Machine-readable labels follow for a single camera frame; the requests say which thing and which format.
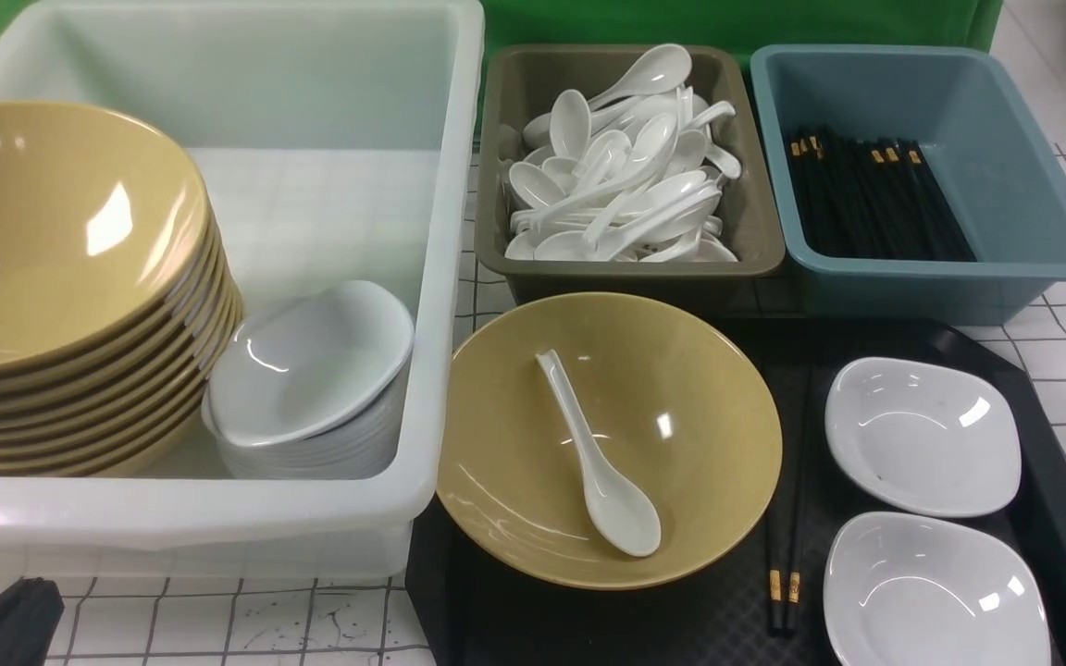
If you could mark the olive brown spoon bin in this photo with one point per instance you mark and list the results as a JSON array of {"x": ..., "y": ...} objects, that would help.
[{"x": 523, "y": 82}]

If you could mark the large white plastic tub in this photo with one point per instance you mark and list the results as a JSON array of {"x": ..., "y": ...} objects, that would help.
[{"x": 335, "y": 140}]

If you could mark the black plastic serving tray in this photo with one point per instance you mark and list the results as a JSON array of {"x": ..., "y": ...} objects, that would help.
[{"x": 475, "y": 610}]

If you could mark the pile of white spoons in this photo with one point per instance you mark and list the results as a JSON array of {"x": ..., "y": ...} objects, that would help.
[{"x": 631, "y": 174}]

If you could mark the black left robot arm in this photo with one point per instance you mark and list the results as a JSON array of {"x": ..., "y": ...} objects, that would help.
[{"x": 30, "y": 610}]

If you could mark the blue chopstick bin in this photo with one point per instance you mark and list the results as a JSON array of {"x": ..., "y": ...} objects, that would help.
[{"x": 995, "y": 167}]

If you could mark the stack of white dishes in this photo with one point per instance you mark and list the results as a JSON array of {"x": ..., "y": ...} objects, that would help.
[{"x": 359, "y": 449}]

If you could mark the yellow noodle bowl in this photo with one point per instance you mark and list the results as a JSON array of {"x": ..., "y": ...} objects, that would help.
[{"x": 674, "y": 405}]

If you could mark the bundle of black chopsticks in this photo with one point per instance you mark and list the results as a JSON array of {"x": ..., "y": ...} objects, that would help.
[{"x": 871, "y": 200}]

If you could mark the top stacked yellow bowl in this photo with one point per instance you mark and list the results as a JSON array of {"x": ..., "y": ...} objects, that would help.
[{"x": 99, "y": 215}]

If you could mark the black chopstick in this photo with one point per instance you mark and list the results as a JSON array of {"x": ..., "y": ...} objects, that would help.
[
  {"x": 777, "y": 518},
  {"x": 791, "y": 614}
]

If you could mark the stack of yellow bowls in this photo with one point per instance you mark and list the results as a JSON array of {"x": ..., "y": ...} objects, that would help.
[{"x": 109, "y": 404}]

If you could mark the top stacked white dish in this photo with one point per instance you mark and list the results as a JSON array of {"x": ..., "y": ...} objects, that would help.
[{"x": 311, "y": 366}]

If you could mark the white ceramic soup spoon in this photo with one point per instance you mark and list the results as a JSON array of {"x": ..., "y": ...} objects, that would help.
[{"x": 617, "y": 507}]

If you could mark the white sauce dish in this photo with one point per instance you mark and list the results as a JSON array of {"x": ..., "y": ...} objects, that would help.
[
  {"x": 924, "y": 438},
  {"x": 900, "y": 589}
]

